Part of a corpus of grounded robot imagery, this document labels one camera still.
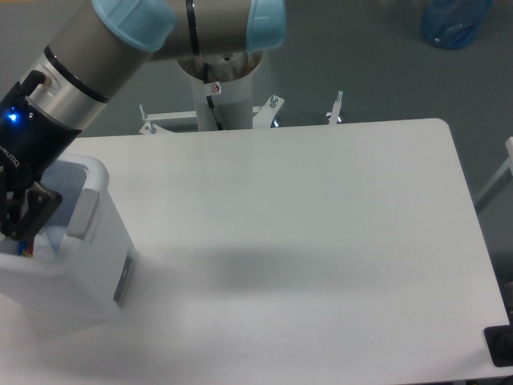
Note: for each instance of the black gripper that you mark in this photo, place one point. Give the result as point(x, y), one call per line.
point(31, 141)

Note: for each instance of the white plastic bag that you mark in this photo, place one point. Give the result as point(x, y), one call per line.
point(47, 242)

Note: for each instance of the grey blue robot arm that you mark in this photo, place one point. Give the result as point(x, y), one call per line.
point(88, 62)

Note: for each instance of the white trash can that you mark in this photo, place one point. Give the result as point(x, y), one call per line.
point(90, 274)

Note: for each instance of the colourful snack wrapper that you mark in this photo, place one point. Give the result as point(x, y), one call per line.
point(26, 248)

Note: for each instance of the white left bracket with bolts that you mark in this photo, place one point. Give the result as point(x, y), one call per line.
point(168, 122)

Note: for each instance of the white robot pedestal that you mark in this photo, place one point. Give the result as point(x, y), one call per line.
point(222, 89)

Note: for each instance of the white middle bracket with bolt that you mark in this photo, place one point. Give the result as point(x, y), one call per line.
point(266, 116)

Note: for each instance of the white bracket with bolt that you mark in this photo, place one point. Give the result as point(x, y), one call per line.
point(335, 116)
point(266, 116)

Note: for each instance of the white right bracket with bolt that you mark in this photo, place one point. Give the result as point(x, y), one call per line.
point(335, 116)

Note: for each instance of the white frame at right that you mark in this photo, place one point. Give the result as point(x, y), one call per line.
point(497, 182)

